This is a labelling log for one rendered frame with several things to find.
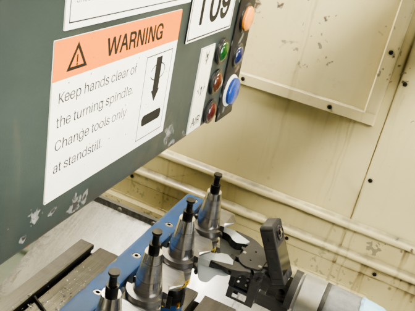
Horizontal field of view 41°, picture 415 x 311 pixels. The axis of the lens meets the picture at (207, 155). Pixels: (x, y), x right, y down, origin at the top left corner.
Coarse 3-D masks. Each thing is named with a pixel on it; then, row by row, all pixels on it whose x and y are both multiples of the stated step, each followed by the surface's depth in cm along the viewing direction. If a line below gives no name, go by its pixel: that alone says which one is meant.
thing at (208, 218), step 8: (208, 192) 98; (208, 200) 98; (216, 200) 97; (200, 208) 100; (208, 208) 98; (216, 208) 98; (200, 216) 99; (208, 216) 98; (216, 216) 99; (200, 224) 99; (208, 224) 99; (216, 224) 99
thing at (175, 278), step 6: (162, 264) 89; (162, 270) 88; (168, 270) 88; (174, 270) 89; (180, 270) 89; (162, 276) 87; (168, 276) 87; (174, 276) 87; (180, 276) 88; (168, 282) 86; (174, 282) 86; (180, 282) 87; (174, 288) 85
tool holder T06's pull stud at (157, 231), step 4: (156, 228) 78; (152, 232) 78; (156, 232) 78; (160, 232) 78; (156, 236) 78; (152, 240) 79; (156, 240) 78; (152, 244) 78; (156, 244) 78; (160, 244) 79; (148, 248) 79; (152, 248) 78; (156, 248) 78; (160, 248) 79; (152, 252) 79; (156, 252) 79
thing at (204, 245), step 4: (196, 236) 98; (200, 236) 98; (196, 240) 97; (200, 240) 97; (204, 240) 98; (208, 240) 98; (196, 244) 96; (200, 244) 96; (204, 244) 96; (208, 244) 97; (196, 248) 95; (200, 248) 95; (204, 248) 96; (208, 248) 96; (212, 248) 96; (200, 252) 94; (204, 252) 95; (208, 252) 95
